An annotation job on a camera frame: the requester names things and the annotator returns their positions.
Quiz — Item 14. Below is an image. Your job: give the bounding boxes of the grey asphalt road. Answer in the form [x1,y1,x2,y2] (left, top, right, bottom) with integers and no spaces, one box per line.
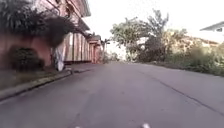
[0,61,224,128]

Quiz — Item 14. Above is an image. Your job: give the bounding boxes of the tall green tree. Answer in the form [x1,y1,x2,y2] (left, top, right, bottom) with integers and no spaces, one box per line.
[109,9,170,62]

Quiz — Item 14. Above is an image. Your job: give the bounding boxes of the pink multi-storey building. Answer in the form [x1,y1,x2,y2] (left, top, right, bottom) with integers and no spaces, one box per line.
[29,0,104,65]

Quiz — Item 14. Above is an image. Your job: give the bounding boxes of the grey concrete kerb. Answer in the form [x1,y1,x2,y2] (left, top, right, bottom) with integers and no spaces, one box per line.
[0,68,88,102]

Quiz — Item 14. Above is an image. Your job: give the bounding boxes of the green roadside bushes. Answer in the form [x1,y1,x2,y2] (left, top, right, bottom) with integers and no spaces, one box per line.
[136,29,224,77]

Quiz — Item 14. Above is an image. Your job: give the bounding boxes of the dark round bush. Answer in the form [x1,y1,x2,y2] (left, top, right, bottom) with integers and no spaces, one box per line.
[7,46,46,72]

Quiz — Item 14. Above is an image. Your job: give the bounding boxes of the raised grey sidewalk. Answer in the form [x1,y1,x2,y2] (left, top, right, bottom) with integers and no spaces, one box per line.
[0,67,73,91]

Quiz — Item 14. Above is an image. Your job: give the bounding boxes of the dark overhanging tree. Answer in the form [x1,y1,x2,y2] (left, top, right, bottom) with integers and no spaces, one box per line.
[0,0,78,48]

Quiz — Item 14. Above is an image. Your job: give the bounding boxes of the building with grey roof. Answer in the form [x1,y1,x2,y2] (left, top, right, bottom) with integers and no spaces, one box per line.
[199,20,224,44]

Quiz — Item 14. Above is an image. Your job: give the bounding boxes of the reddish pink wall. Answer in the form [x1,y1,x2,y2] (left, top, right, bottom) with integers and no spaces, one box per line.
[0,32,54,70]

